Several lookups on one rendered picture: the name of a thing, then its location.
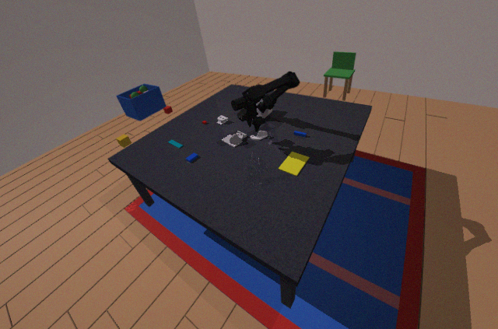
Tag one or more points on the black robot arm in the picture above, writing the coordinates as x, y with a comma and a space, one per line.
256, 93

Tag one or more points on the teal flat bar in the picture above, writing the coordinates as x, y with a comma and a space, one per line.
172, 142

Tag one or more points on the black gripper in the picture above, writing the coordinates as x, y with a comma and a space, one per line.
257, 121

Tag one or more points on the yellow flat plate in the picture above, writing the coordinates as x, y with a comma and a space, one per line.
294, 163

